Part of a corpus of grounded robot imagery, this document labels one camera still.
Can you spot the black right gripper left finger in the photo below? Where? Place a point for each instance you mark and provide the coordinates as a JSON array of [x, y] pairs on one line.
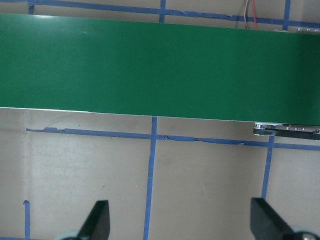
[[97, 224]]

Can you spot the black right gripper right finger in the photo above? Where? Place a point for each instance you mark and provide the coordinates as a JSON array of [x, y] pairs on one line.
[[266, 223]]

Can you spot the green conveyor belt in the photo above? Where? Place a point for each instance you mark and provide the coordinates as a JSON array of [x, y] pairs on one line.
[[271, 78]]

